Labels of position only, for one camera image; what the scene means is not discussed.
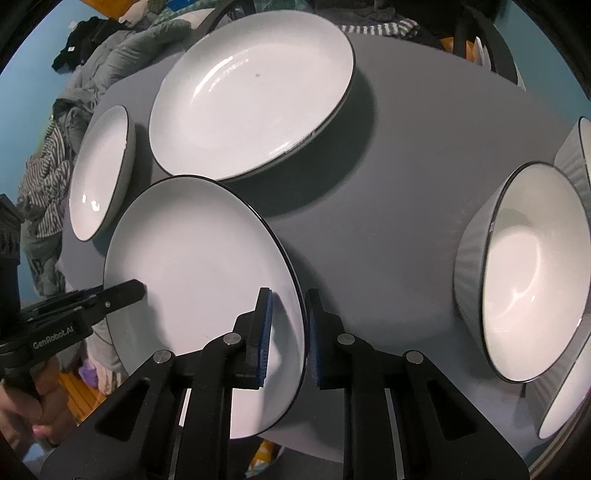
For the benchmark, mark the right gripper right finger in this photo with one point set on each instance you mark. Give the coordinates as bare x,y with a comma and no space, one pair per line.
403,417

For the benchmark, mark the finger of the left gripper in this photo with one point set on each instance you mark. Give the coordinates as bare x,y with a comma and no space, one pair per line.
115,295

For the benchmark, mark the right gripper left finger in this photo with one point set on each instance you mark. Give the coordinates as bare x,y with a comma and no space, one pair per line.
171,417

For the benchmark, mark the white plate black rim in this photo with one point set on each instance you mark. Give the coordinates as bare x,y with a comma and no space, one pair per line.
202,255

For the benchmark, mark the white ribbed bowl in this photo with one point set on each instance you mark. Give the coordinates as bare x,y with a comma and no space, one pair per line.
573,159
555,396
522,272

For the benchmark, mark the large white plate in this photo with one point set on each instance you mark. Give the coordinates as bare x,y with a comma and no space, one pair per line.
250,94

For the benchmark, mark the person's left hand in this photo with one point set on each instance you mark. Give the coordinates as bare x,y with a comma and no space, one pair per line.
24,419

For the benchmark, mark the small white plate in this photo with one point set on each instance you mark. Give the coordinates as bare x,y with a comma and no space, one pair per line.
102,171

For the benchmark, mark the striped grey shirt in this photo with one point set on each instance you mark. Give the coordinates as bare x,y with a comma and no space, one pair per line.
45,184

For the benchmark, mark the grey puffy jacket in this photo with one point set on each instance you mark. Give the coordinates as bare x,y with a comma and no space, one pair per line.
119,56

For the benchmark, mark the black garment on bed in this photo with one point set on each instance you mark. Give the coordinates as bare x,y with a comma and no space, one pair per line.
82,42

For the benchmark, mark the grey striped cuff sweater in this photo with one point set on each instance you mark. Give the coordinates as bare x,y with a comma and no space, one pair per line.
372,18

